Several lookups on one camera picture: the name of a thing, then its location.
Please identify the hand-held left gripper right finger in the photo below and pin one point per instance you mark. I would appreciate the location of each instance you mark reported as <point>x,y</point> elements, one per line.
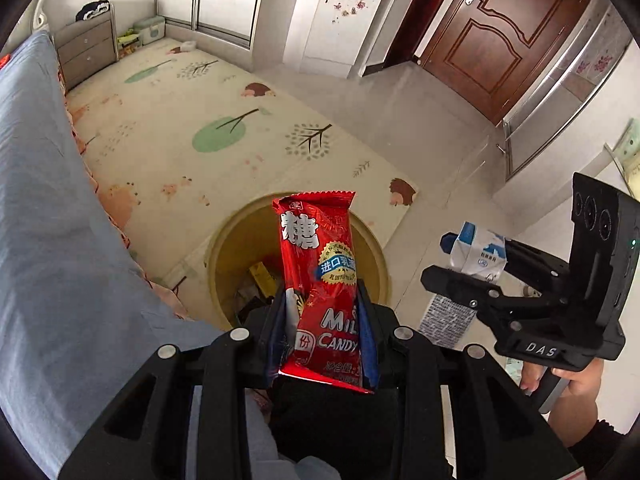
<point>368,350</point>

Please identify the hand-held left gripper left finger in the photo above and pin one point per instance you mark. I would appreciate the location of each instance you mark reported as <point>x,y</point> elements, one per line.
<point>280,340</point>

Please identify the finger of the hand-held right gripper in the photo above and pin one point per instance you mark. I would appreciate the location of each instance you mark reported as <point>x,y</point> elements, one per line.
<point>465,287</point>
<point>537,260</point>

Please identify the blue and white small carton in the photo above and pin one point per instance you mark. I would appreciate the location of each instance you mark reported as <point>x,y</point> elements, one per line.
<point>482,260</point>

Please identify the yellow milk carton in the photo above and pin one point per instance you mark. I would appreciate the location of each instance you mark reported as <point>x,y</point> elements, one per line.
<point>262,277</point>

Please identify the red candy bag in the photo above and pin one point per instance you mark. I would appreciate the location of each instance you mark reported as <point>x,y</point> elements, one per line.
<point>320,260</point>

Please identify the yellow plastic bin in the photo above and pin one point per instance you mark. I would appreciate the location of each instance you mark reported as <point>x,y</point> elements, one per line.
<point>225,260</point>

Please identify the person's right forearm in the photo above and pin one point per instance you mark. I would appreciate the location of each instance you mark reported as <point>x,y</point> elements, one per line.
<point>595,445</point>

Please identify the person's right hand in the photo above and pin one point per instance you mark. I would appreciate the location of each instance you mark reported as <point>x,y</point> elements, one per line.
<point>582,385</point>

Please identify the white printed packet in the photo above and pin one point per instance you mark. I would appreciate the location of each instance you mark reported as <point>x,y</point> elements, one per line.
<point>445,320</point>

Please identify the brown wooden door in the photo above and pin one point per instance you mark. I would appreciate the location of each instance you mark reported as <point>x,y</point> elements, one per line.
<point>505,35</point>

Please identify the tree print play mat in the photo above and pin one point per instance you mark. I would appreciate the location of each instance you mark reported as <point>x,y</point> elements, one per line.
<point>175,110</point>

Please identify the white cabinet with flower stickers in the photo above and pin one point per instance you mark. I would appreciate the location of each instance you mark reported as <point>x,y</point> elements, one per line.
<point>345,15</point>

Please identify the small white box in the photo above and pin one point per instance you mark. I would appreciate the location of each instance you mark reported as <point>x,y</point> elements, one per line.
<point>188,45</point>

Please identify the small colourful toys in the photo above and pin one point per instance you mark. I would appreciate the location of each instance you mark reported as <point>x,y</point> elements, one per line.
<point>127,44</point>

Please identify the green and white storage box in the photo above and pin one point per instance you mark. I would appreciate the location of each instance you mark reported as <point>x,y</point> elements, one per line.
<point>149,29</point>

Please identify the grey nightstand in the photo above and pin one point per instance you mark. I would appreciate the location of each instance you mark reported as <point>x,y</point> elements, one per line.
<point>87,52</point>

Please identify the black and white cloth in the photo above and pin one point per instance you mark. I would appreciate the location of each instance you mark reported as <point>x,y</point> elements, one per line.
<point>92,10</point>

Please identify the small orange item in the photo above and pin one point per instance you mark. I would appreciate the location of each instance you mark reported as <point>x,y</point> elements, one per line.
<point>4,60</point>

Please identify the bed with tufted headboard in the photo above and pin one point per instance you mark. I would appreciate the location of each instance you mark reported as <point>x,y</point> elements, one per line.
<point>39,17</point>

